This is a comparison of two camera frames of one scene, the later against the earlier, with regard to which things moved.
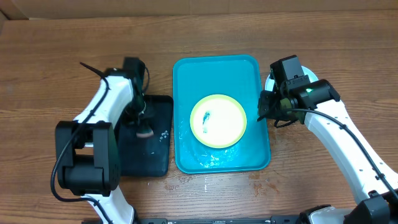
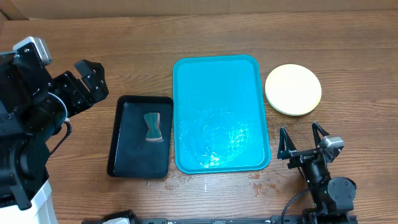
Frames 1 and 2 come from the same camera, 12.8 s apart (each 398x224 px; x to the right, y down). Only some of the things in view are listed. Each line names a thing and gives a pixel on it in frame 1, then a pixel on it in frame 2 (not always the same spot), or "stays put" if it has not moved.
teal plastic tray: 197,76 stays put
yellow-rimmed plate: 218,121 -> 293,89
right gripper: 267,112 -> 301,157
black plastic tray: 149,155 stays put
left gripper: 129,120 -> 68,83
